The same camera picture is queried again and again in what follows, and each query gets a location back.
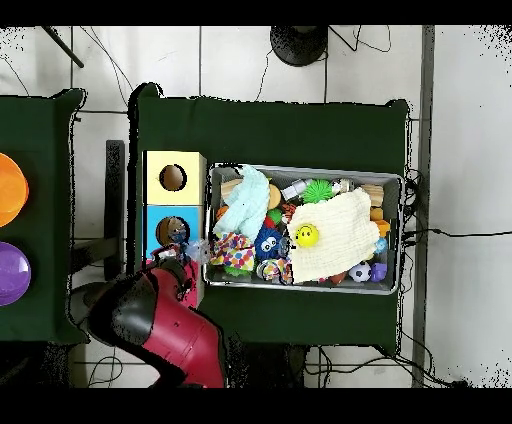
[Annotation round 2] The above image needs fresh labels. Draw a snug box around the orange plastic bowl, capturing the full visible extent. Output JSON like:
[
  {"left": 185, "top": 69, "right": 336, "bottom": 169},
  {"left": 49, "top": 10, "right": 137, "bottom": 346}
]
[{"left": 0, "top": 152, "right": 30, "bottom": 228}]

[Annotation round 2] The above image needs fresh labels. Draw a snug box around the black cable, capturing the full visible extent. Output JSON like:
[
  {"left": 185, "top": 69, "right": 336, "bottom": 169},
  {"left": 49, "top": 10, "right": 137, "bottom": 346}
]
[{"left": 403, "top": 227, "right": 512, "bottom": 239}]

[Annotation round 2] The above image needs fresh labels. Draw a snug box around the cream waffle cloth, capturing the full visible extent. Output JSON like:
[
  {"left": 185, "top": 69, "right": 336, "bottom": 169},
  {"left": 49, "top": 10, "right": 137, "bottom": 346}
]
[{"left": 286, "top": 187, "right": 381, "bottom": 285}]

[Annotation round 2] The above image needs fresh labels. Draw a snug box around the purple plastic bowl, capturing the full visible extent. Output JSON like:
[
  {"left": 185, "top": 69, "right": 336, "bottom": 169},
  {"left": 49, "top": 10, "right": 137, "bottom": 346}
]
[{"left": 0, "top": 241, "right": 32, "bottom": 308}]

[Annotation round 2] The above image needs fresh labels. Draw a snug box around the black round stand base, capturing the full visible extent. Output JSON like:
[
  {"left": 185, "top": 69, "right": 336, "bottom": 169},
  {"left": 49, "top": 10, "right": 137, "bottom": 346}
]
[{"left": 269, "top": 25, "right": 330, "bottom": 67}]

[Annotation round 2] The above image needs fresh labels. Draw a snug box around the wooden box with three holes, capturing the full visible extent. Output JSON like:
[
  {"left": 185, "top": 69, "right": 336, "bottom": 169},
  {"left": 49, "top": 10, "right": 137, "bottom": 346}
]
[{"left": 142, "top": 150, "right": 207, "bottom": 310}]

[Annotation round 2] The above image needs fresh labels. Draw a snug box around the black upright panel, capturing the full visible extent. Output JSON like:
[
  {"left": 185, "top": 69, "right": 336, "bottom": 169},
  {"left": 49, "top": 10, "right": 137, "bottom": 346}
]
[{"left": 104, "top": 139, "right": 126, "bottom": 283}]

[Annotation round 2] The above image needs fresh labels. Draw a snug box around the black tripod leg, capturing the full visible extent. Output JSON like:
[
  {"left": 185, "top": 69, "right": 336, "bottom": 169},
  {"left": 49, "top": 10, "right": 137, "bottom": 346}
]
[{"left": 41, "top": 25, "right": 85, "bottom": 69}]

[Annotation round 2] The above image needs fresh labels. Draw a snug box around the light blue waffle cloth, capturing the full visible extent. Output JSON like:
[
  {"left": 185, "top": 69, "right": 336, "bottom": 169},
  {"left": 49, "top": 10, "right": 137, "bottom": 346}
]
[{"left": 212, "top": 164, "right": 271, "bottom": 243}]

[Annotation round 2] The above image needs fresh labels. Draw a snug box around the blue fuzzy monster toy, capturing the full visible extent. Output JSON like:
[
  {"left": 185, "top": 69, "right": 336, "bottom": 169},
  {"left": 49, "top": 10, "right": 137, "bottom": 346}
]
[{"left": 253, "top": 226, "right": 286, "bottom": 262}]

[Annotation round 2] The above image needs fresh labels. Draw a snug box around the purple toy block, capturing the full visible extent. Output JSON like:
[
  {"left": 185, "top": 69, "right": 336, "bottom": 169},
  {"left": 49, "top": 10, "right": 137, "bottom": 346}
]
[{"left": 369, "top": 261, "right": 389, "bottom": 283}]

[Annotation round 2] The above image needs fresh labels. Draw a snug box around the shallow wire mesh bin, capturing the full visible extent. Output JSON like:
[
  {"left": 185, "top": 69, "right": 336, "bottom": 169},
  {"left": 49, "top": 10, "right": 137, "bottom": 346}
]
[{"left": 203, "top": 162, "right": 404, "bottom": 296}]

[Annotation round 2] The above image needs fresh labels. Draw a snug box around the small soccer ball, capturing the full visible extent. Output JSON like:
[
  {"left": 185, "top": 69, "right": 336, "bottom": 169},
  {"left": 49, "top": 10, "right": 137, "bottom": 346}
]
[{"left": 348, "top": 261, "right": 373, "bottom": 284}]

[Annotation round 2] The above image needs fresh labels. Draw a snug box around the dark green tablecloth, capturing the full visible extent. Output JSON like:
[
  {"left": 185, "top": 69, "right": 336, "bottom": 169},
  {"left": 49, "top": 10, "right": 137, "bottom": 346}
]
[
  {"left": 126, "top": 82, "right": 411, "bottom": 355},
  {"left": 0, "top": 88, "right": 89, "bottom": 345}
]

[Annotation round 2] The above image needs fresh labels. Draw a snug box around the colourful polka dot cloth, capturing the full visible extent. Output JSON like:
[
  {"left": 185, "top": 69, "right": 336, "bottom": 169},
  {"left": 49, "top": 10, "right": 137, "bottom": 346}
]
[{"left": 209, "top": 231, "right": 257, "bottom": 273}]

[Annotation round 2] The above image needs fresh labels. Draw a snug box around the yellow smiley ball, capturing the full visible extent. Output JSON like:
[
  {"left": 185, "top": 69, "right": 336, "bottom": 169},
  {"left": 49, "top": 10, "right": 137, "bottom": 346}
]
[{"left": 294, "top": 223, "right": 320, "bottom": 248}]

